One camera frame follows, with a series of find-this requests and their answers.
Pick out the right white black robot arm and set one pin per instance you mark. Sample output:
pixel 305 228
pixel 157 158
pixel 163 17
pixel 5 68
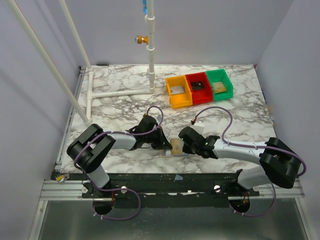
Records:
pixel 275 161

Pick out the green plastic bin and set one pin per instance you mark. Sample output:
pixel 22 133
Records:
pixel 220 75

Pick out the gold card in green bin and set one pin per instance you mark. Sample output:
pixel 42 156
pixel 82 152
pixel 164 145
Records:
pixel 219 87

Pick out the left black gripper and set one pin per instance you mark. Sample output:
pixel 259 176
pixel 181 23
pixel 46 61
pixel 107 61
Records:
pixel 160 138

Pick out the beige card holder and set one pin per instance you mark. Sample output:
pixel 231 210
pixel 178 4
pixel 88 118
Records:
pixel 170 153

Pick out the white card in yellow bin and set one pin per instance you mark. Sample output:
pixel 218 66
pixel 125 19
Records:
pixel 175 90

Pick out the black card in red bin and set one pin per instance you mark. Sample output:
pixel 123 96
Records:
pixel 197 85

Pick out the yellow plastic bin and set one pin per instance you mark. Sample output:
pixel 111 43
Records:
pixel 180 100

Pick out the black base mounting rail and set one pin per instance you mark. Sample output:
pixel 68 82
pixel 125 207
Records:
pixel 159 190

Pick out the blue sticker on rail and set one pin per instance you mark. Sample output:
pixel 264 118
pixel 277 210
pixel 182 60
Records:
pixel 178 177

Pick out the white PVC pipe frame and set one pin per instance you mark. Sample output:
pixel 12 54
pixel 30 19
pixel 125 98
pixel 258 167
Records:
pixel 86 115

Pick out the gold credit card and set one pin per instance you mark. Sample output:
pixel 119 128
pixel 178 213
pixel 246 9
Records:
pixel 177 146

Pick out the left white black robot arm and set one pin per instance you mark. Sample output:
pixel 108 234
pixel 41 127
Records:
pixel 90 149

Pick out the red plastic bin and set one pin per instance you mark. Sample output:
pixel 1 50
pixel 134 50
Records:
pixel 202 96

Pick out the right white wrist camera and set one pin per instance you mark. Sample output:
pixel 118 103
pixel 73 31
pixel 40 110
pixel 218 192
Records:
pixel 199 126

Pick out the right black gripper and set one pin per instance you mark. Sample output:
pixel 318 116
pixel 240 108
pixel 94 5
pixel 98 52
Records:
pixel 188 139

